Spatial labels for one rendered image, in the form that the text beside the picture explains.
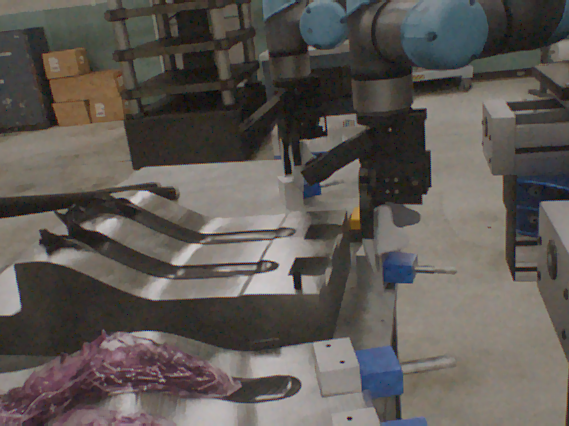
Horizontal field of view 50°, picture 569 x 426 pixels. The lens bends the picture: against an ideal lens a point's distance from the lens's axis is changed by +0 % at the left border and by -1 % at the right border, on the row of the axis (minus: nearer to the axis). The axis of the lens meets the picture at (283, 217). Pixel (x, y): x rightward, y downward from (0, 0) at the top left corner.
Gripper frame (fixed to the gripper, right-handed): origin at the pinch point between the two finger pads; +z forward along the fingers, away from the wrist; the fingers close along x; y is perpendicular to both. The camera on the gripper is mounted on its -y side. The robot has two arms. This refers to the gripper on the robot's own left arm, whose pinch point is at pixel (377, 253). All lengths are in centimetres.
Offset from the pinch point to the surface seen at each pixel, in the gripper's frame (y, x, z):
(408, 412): -14, 72, 85
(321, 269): -4.2, -11.2, -2.6
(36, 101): -515, 464, 52
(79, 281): -29.5, -25.4, -6.0
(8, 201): -67, 0, -6
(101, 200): -39.0, -7.7, -9.7
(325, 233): -7.1, -0.8, -3.0
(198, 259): -20.7, -12.9, -3.7
